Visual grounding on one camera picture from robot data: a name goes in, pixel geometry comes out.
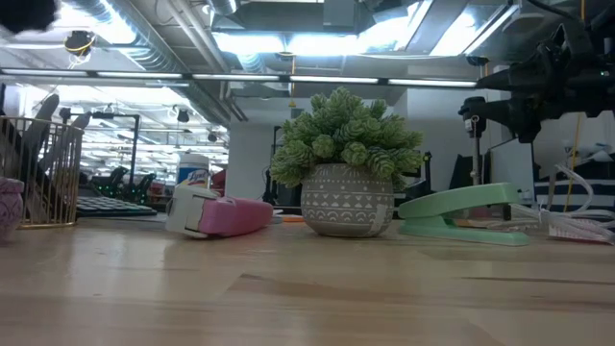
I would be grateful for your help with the mint green stapler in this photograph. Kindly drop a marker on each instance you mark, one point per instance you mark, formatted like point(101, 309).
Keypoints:
point(456, 197)

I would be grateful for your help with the black stand frame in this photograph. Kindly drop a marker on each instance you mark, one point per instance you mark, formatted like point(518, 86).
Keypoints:
point(136, 144)

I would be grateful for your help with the white board panel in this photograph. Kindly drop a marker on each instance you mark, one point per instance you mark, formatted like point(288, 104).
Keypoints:
point(511, 168)

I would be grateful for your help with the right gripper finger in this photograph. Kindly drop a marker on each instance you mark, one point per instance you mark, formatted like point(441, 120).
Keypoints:
point(514, 81)
point(526, 117)

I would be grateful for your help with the pink white handheld device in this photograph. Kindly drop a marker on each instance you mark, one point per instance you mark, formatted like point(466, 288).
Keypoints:
point(230, 216)

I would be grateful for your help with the orange flat strip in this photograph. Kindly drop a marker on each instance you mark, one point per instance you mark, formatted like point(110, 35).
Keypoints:
point(293, 218)

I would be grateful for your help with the black calculator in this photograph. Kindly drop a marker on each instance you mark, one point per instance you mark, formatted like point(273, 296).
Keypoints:
point(110, 206)

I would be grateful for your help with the green plant in grey pot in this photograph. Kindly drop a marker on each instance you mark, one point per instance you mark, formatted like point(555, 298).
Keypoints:
point(346, 192)

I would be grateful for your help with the Lysol wipes canister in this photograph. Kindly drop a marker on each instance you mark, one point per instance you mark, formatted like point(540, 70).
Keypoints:
point(193, 168)

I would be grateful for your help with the purple patterned jar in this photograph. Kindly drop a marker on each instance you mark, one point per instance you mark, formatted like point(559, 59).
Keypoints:
point(8, 211)

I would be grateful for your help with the black white striped box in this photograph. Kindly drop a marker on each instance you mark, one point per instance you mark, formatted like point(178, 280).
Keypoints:
point(576, 192)

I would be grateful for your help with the background black robot arm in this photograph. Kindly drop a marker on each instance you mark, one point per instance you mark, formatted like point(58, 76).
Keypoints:
point(120, 182)

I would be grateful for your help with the dark pen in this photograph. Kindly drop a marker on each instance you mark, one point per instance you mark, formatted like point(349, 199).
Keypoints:
point(45, 120)
point(79, 122)

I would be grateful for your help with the long ceiling light bar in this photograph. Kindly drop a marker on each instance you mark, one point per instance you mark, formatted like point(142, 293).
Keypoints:
point(240, 77)

